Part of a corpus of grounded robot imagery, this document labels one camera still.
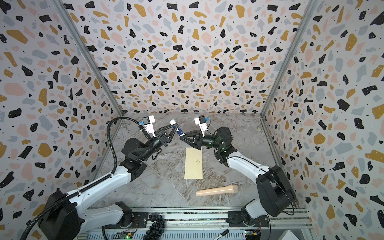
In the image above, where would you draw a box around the black marker pen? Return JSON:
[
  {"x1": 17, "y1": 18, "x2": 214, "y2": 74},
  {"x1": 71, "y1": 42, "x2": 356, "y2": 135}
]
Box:
[{"x1": 214, "y1": 229, "x2": 229, "y2": 240}]

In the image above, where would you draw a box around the aluminium corner post right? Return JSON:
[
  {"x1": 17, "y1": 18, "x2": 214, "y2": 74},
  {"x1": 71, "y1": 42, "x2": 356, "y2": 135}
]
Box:
[{"x1": 260, "y1": 0, "x2": 319, "y2": 119}]

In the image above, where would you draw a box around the aluminium corner post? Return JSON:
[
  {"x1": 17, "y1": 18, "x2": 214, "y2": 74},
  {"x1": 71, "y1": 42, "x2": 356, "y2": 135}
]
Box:
[
  {"x1": 52, "y1": 1, "x2": 124, "y2": 117},
  {"x1": 260, "y1": 0, "x2": 319, "y2": 119}
]

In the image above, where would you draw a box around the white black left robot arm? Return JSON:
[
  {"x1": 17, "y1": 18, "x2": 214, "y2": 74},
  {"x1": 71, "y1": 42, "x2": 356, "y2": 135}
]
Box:
[{"x1": 38, "y1": 123, "x2": 178, "y2": 240}]

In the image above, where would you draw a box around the aluminium corner post left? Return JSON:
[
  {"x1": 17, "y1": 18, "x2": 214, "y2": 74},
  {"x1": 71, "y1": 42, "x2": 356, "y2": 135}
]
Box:
[{"x1": 52, "y1": 1, "x2": 124, "y2": 117}]

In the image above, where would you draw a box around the cream paper envelope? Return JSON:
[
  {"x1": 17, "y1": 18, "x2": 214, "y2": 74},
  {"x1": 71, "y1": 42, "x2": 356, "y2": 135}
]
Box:
[{"x1": 185, "y1": 148, "x2": 203, "y2": 180}]

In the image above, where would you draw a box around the blue white glue stick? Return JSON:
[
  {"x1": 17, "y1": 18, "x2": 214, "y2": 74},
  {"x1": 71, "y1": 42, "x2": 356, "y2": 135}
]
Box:
[{"x1": 170, "y1": 119, "x2": 185, "y2": 136}]

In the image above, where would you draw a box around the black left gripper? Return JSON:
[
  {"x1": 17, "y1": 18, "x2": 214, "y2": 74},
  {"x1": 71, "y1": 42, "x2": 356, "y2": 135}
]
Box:
[{"x1": 139, "y1": 124, "x2": 177, "y2": 164}]

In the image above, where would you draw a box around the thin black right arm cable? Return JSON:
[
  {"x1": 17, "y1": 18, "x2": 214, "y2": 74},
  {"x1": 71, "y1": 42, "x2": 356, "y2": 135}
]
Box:
[{"x1": 230, "y1": 155, "x2": 296, "y2": 216}]

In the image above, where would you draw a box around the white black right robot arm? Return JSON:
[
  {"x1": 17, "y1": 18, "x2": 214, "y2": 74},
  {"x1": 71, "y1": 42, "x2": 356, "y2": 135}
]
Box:
[{"x1": 180, "y1": 127, "x2": 296, "y2": 226}]

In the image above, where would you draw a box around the beige toy microphone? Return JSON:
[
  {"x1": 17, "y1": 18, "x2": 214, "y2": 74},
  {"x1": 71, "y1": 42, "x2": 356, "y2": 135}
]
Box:
[{"x1": 196, "y1": 185, "x2": 239, "y2": 197}]

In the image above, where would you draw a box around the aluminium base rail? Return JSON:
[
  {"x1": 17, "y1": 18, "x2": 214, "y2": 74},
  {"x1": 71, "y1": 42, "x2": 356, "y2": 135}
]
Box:
[{"x1": 106, "y1": 207, "x2": 317, "y2": 240}]

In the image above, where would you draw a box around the black corrugated cable conduit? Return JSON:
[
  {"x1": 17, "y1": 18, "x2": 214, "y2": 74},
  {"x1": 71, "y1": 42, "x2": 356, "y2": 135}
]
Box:
[{"x1": 19, "y1": 116, "x2": 142, "y2": 240}]

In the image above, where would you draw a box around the black bead cluster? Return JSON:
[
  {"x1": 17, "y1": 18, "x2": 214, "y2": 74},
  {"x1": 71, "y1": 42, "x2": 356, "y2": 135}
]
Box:
[{"x1": 142, "y1": 213, "x2": 166, "y2": 240}]

